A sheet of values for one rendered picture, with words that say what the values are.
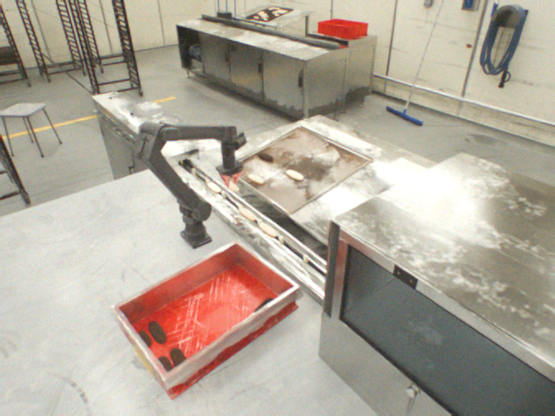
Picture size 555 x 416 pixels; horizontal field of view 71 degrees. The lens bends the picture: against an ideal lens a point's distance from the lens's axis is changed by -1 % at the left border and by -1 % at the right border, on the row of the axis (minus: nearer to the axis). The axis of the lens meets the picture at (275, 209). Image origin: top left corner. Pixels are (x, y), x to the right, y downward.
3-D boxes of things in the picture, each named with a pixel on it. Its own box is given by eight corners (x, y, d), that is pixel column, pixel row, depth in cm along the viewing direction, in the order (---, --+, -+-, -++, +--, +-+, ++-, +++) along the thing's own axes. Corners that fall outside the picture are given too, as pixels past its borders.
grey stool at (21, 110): (43, 158, 405) (27, 115, 379) (11, 157, 408) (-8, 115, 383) (63, 143, 435) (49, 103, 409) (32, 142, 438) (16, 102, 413)
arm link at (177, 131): (137, 137, 125) (163, 144, 120) (139, 119, 123) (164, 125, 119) (218, 135, 162) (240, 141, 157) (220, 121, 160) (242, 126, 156)
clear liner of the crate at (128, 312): (115, 328, 121) (106, 306, 115) (239, 257, 148) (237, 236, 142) (170, 406, 100) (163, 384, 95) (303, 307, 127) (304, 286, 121)
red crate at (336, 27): (316, 33, 483) (316, 21, 476) (335, 29, 503) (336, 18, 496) (348, 39, 452) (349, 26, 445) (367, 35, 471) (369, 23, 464)
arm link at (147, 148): (119, 149, 119) (143, 157, 115) (144, 115, 124) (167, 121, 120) (185, 218, 157) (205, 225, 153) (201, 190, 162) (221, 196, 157)
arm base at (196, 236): (179, 234, 160) (193, 249, 152) (176, 219, 156) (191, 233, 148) (198, 227, 165) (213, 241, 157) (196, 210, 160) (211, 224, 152)
